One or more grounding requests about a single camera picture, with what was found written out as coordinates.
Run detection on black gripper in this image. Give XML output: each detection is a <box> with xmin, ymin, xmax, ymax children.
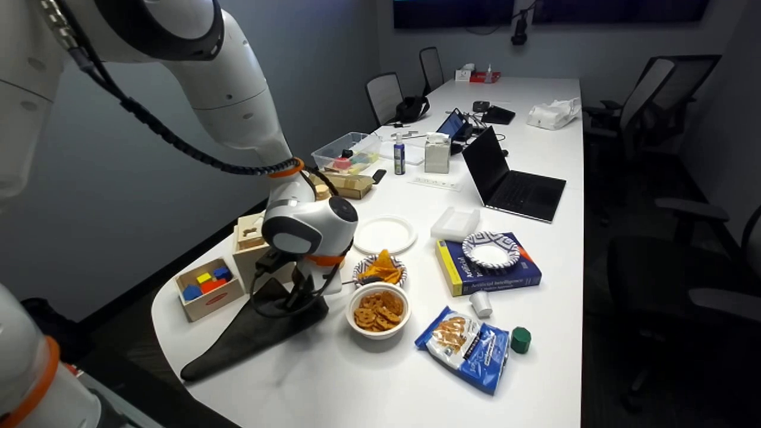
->
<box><xmin>276</xmin><ymin>262</ymin><xmax>331</xmax><ymax>320</ymax></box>

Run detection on black towel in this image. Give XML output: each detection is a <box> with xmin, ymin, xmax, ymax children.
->
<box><xmin>178</xmin><ymin>276</ymin><xmax>334</xmax><ymax>384</ymax></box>

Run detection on wooden shape sorter box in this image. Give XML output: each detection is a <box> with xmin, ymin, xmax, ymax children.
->
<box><xmin>232</xmin><ymin>225</ymin><xmax>282</xmax><ymax>292</ymax></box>

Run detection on white bowl of snacks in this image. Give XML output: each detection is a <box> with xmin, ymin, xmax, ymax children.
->
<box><xmin>345</xmin><ymin>281</ymin><xmax>413</xmax><ymax>342</ymax></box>

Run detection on small bowl of orange chips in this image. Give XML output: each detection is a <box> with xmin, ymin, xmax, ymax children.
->
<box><xmin>350</xmin><ymin>250</ymin><xmax>408</xmax><ymax>292</ymax></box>

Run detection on wooden box of blocks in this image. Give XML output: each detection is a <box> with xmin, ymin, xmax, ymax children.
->
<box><xmin>174</xmin><ymin>256</ymin><xmax>245</xmax><ymax>324</ymax></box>

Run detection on red block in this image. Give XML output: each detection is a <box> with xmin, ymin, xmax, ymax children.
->
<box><xmin>201</xmin><ymin>276</ymin><xmax>232</xmax><ymax>298</ymax></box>

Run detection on wooden shape sorter lid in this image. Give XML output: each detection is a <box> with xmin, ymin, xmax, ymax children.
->
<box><xmin>233</xmin><ymin>212</ymin><xmax>270</xmax><ymax>254</ymax></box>

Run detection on white round plate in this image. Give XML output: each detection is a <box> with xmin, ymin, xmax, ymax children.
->
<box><xmin>350</xmin><ymin>213</ymin><xmax>421</xmax><ymax>256</ymax></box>

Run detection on clear plastic bin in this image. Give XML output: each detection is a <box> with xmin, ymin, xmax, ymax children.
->
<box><xmin>309</xmin><ymin>129</ymin><xmax>386</xmax><ymax>173</ymax></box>

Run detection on blue snack bag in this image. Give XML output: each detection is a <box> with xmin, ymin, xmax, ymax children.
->
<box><xmin>413</xmin><ymin>306</ymin><xmax>513</xmax><ymax>397</ymax></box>

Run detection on white plastic container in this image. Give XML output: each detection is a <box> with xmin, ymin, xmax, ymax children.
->
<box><xmin>428</xmin><ymin>205</ymin><xmax>482</xmax><ymax>245</ymax></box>

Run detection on small white cup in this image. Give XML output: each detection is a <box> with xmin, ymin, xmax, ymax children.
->
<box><xmin>469</xmin><ymin>289</ymin><xmax>494</xmax><ymax>320</ymax></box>

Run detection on blue and yellow book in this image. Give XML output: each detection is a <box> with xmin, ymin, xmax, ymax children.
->
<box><xmin>434</xmin><ymin>230</ymin><xmax>545</xmax><ymax>300</ymax></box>

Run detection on blue patterned paper bowl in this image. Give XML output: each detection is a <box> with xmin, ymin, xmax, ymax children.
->
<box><xmin>461</xmin><ymin>230</ymin><xmax>525</xmax><ymax>271</ymax></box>

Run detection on white tissue box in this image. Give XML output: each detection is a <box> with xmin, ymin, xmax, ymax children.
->
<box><xmin>424</xmin><ymin>130</ymin><xmax>454</xmax><ymax>176</ymax></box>

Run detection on green cap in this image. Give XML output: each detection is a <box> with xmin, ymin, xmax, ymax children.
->
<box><xmin>509</xmin><ymin>326</ymin><xmax>536</xmax><ymax>357</ymax></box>

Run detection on grey mesh office chair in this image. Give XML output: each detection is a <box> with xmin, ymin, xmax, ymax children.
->
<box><xmin>416</xmin><ymin>46</ymin><xmax>448</xmax><ymax>95</ymax></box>
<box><xmin>364</xmin><ymin>71</ymin><xmax>408</xmax><ymax>129</ymax></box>

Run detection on tablet with blue screen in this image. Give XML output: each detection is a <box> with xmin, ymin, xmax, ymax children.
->
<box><xmin>435</xmin><ymin>107</ymin><xmax>471</xmax><ymax>143</ymax></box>

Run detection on black laptop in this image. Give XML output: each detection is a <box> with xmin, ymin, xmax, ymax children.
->
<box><xmin>461</xmin><ymin>126</ymin><xmax>568</xmax><ymax>224</ymax></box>

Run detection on black case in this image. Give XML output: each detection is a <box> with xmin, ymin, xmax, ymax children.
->
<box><xmin>481</xmin><ymin>103</ymin><xmax>519</xmax><ymax>126</ymax></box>

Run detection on crumpled white tissues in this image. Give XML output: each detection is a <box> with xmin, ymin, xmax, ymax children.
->
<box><xmin>525</xmin><ymin>98</ymin><xmax>584</xmax><ymax>130</ymax></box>

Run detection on black office chair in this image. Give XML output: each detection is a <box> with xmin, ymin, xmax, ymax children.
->
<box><xmin>586</xmin><ymin>51</ymin><xmax>724</xmax><ymax>162</ymax></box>
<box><xmin>609</xmin><ymin>194</ymin><xmax>761</xmax><ymax>399</ymax></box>

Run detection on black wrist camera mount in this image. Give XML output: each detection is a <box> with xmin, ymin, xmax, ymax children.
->
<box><xmin>251</xmin><ymin>246</ymin><xmax>298</xmax><ymax>298</ymax></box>

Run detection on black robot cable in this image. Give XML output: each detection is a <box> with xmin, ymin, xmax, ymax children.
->
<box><xmin>43</xmin><ymin>0</ymin><xmax>306</xmax><ymax>180</ymax></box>

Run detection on wall monitor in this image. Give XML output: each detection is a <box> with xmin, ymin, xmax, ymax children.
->
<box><xmin>393</xmin><ymin>0</ymin><xmax>519</xmax><ymax>32</ymax></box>
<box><xmin>531</xmin><ymin>0</ymin><xmax>712</xmax><ymax>27</ymax></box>

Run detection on camera on stand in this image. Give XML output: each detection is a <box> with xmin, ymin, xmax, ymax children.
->
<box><xmin>509</xmin><ymin>0</ymin><xmax>537</xmax><ymax>47</ymax></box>

